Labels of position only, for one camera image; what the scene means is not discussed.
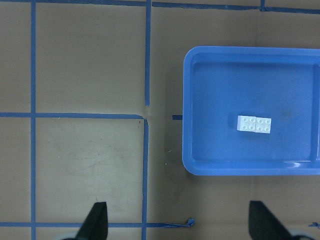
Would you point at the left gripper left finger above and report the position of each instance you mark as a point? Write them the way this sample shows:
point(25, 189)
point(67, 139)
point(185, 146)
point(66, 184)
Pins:
point(95, 226)

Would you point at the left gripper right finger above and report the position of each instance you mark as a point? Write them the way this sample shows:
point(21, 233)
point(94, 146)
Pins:
point(263, 225)

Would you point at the white block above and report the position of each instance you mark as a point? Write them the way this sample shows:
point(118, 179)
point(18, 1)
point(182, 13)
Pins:
point(263, 125)
point(246, 123)

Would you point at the blue plastic tray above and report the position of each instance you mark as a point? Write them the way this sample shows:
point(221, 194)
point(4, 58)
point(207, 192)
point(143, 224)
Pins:
point(221, 83)

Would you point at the brown paper table cover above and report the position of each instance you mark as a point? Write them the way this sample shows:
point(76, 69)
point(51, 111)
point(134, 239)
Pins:
point(90, 111)

